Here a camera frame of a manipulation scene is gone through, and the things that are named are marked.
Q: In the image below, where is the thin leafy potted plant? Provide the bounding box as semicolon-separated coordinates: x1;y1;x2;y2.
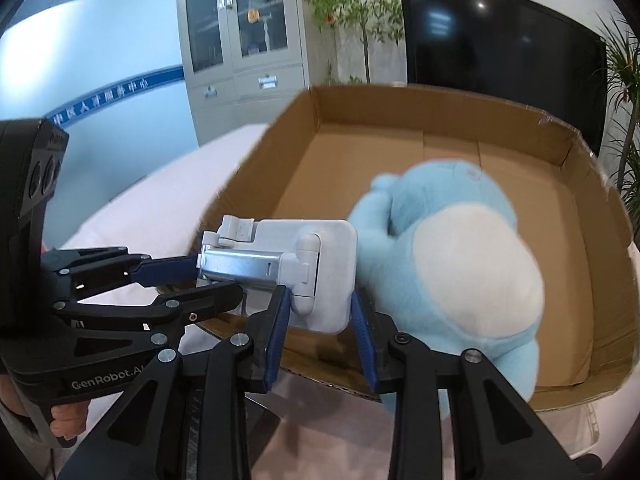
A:
305;0;405;86

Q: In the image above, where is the potted palm plant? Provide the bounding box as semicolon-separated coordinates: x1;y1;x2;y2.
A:
595;10;640;196

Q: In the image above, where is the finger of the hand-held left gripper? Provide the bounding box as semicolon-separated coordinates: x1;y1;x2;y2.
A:
51;281;245;334
43;247;202;302

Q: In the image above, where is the black wall television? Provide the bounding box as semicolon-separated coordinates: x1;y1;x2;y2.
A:
398;0;609;159

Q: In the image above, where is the person's left hand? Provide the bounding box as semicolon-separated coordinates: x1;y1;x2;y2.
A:
50;402;91;442

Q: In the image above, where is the white folding phone stand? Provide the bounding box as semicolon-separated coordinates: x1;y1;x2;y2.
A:
196;215;359;336

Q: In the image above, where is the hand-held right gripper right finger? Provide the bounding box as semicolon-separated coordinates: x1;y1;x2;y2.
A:
350;290;583;480

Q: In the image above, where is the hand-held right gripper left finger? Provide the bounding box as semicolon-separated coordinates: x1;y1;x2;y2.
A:
60;286;293;480

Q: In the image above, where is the grey glass-door cabinet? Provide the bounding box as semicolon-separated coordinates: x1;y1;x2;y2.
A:
176;0;309;147

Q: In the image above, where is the blue plush toy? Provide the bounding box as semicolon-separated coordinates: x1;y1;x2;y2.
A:
347;157;546;411

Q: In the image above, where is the brown cardboard box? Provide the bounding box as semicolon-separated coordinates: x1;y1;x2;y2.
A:
192;84;636;413

